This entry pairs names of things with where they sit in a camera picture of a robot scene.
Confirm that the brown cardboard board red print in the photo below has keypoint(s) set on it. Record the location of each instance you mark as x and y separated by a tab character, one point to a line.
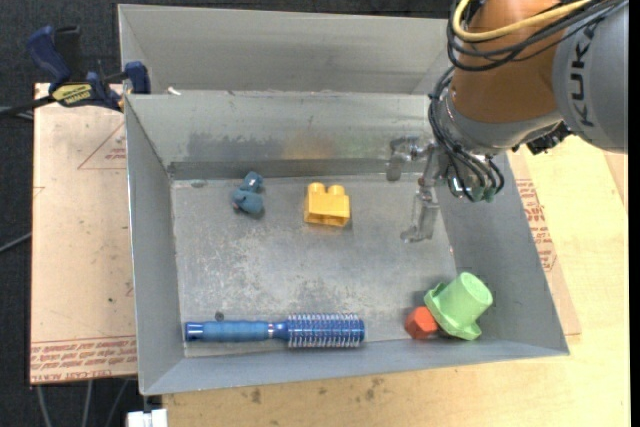
80	240

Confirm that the orange-red hexagonal block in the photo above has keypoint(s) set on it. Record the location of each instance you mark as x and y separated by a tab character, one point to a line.
421	324

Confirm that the grey metal bin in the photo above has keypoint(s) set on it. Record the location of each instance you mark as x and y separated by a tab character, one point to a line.
300	255

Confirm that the green flanged plastic cup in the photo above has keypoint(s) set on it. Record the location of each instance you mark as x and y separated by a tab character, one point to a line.
462	305

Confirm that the teal toy animal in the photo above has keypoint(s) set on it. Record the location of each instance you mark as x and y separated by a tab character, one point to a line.
248	200

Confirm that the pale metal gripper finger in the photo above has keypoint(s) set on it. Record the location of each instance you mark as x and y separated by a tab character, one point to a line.
395	160
426	215

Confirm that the yellow toy brick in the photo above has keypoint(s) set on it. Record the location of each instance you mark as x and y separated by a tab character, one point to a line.
326	207

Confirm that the blue hairbrush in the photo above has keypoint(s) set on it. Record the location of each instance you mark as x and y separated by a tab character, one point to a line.
280	331

